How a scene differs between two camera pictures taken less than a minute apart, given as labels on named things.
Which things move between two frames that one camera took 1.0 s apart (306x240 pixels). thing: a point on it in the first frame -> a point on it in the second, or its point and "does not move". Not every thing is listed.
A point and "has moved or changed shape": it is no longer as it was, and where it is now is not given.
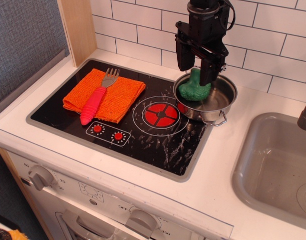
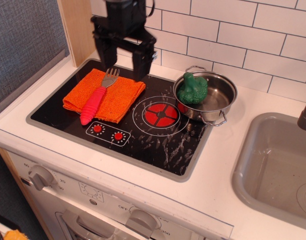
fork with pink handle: x=97 y=95 does not move
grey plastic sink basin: x=273 y=170 does not move
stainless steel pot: x=222 y=95 does not move
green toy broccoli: x=193 y=90 has moved or changed shape
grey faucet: x=305 y=120 does not move
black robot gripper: x=204 y=32 -> x=126 y=20
